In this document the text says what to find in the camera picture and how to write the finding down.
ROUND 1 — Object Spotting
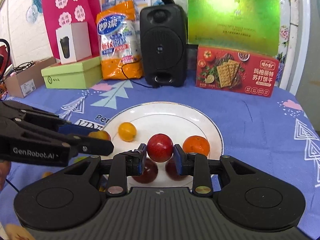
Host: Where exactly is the orange paper cup package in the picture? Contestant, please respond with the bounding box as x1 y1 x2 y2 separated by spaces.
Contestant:
96 1 144 80

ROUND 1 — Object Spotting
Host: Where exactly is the blue printed tablecloth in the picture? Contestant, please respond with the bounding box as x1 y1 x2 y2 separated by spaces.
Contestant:
0 69 320 240

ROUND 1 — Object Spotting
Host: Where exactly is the dark purple plum left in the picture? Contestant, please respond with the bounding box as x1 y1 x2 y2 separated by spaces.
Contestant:
132 158 158 184

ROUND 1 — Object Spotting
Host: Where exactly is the person's left hand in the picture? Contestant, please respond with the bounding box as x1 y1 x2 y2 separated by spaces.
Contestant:
0 160 11 191

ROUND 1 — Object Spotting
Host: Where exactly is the orange-red cherry tomato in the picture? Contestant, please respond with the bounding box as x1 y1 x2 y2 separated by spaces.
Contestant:
88 131 111 141

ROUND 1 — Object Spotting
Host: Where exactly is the dark purple plum right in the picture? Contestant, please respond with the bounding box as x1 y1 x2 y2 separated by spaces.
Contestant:
165 157 188 181

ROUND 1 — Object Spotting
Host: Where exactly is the white ceramic plate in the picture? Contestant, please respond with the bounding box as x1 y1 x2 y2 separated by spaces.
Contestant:
102 101 225 191

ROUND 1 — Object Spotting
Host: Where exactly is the light green shoe box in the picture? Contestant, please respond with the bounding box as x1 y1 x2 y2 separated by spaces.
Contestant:
41 56 103 89

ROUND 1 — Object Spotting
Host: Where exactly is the black speaker cable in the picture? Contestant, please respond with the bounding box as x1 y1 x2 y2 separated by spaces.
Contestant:
120 59 154 89

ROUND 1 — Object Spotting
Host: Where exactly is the white cup box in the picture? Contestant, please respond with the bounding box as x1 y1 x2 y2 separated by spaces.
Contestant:
56 22 92 64

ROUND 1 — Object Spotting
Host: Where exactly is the black speaker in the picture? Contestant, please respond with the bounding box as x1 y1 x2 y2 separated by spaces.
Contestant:
139 0 187 87

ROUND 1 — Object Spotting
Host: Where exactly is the pink tote bag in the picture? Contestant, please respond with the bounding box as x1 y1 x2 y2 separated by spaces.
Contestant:
41 0 100 59

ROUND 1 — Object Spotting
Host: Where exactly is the red plum fruit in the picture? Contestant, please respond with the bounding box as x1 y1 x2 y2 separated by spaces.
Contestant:
147 133 173 163

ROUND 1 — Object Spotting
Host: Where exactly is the brown cardboard box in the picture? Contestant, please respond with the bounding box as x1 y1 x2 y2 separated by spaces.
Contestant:
4 57 56 98

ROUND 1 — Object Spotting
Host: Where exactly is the dark purple plum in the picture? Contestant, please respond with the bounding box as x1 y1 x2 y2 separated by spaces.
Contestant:
132 158 158 184
165 157 188 181

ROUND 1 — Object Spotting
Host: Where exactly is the red cracker box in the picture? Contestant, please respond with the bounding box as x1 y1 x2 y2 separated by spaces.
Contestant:
196 46 279 97

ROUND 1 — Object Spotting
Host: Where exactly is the yellow cherry tomato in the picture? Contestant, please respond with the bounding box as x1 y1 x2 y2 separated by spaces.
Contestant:
118 122 137 142

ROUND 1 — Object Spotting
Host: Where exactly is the green gift box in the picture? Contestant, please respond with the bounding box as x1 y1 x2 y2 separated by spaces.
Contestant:
188 0 280 56

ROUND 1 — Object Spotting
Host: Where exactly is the small orange tangerine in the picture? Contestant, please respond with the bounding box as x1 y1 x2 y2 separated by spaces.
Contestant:
182 135 210 156

